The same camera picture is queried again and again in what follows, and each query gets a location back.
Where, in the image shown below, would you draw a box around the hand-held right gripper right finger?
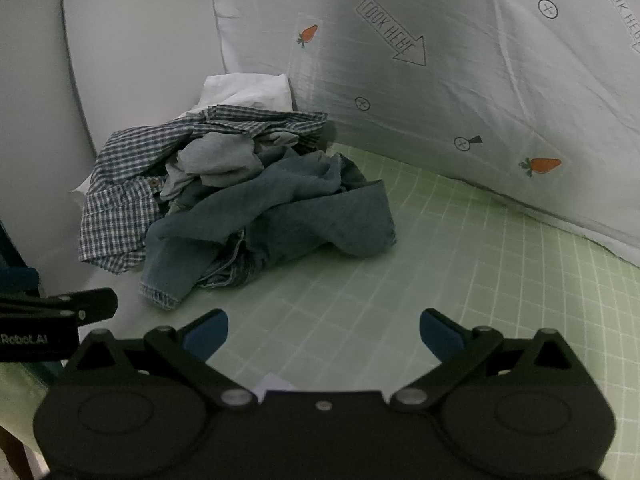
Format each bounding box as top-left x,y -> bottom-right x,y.
389,308 -> 582,413

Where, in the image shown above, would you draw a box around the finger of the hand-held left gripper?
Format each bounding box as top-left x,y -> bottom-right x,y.
0,287 -> 119,325

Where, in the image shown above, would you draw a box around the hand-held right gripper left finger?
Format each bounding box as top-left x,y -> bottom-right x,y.
64,309 -> 257,412

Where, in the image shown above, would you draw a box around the blue denim jeans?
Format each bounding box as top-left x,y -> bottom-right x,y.
140,152 -> 398,311

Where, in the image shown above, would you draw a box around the green grid bed sheet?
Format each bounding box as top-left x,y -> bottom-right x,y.
0,142 -> 640,480

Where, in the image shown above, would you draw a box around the blue white plaid shirt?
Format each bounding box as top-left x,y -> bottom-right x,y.
77,104 -> 328,276

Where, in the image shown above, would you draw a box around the grey-blue garment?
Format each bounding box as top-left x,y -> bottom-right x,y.
160,132 -> 266,211

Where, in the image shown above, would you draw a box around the white garment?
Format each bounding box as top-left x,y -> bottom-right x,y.
192,74 -> 293,116

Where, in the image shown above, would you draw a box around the white printed quilt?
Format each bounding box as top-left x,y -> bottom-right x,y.
210,0 -> 640,273

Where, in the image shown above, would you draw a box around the white bed board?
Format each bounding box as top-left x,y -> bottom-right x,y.
61,0 -> 227,157

